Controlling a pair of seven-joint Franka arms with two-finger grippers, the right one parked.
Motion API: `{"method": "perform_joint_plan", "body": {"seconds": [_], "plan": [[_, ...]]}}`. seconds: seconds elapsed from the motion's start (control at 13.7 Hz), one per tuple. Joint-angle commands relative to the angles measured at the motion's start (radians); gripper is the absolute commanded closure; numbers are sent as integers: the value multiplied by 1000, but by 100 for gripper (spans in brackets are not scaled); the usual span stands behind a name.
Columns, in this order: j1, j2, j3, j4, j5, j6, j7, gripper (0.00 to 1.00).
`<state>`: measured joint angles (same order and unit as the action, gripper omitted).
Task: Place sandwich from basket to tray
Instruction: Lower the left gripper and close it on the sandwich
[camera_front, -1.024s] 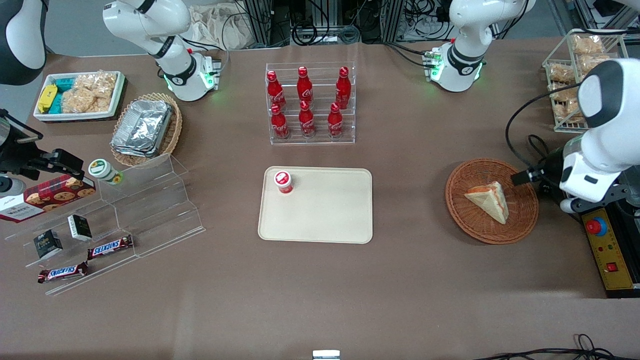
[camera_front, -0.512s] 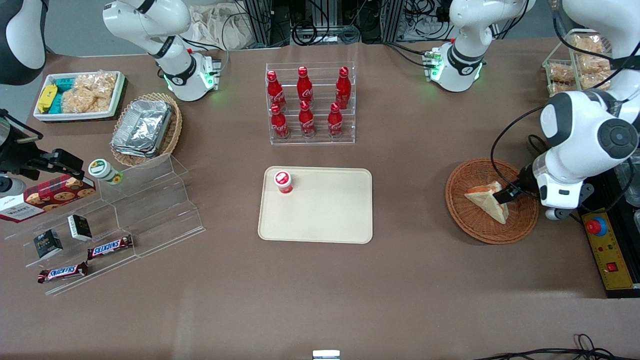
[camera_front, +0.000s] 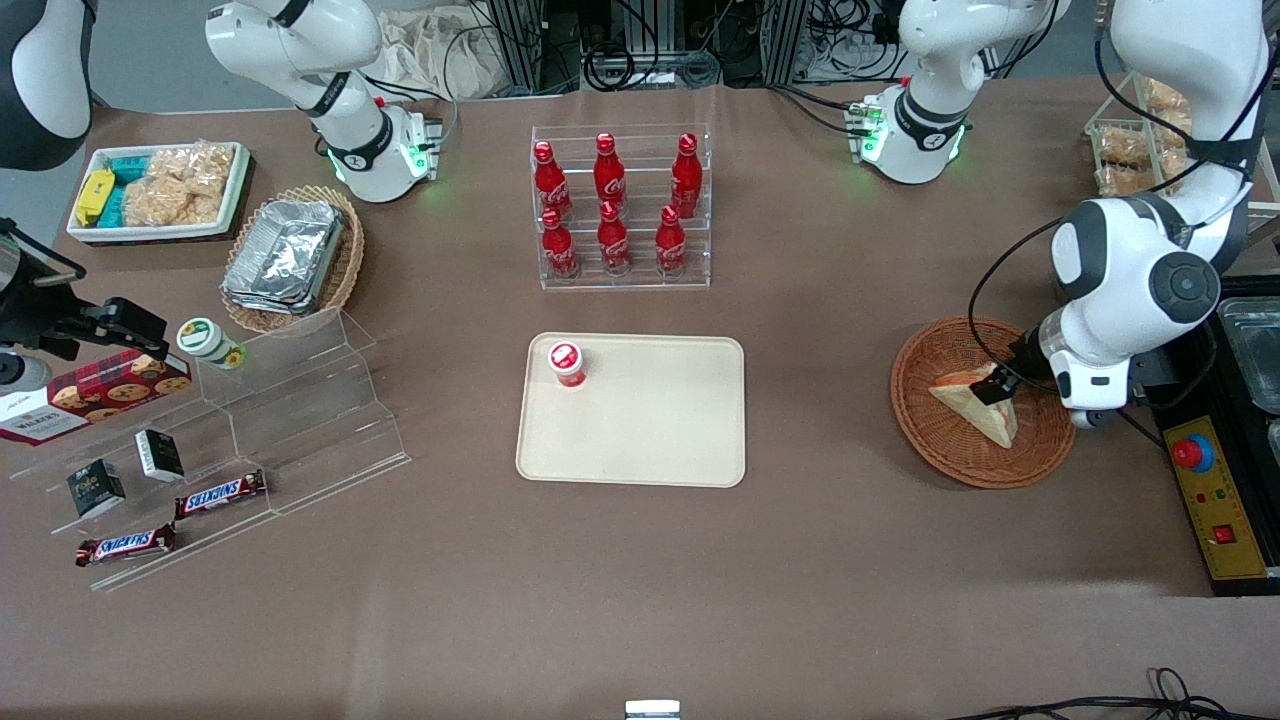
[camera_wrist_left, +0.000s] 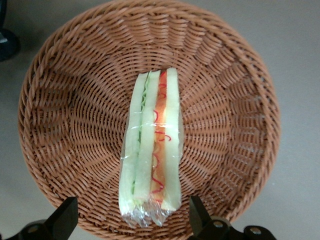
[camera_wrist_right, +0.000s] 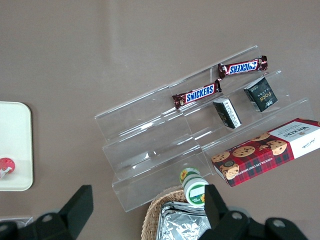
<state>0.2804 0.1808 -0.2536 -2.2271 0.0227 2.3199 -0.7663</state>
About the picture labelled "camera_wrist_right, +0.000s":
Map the clear acrylic bottle rack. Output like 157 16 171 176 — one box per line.
0 216 35 227

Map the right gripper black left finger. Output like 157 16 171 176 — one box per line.
24 184 94 240

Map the cream plastic tray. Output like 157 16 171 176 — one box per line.
0 101 34 192

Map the silver foil pack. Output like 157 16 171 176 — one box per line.
156 203 212 240
161 200 208 213

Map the red lidded cup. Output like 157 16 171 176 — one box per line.
0 157 17 180

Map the clear acrylic stepped stand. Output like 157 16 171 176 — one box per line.
94 44 316 213

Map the red tartan cookie box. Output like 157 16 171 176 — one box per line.
211 117 320 188

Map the Snickers chocolate bar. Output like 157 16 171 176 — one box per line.
171 79 223 109
217 55 268 80

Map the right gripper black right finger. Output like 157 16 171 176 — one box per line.
199 184 253 240

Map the light wicker basket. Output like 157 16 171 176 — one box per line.
141 186 208 240

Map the black box gold print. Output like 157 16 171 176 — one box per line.
243 76 279 113

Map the black box white label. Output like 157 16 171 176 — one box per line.
212 97 242 130

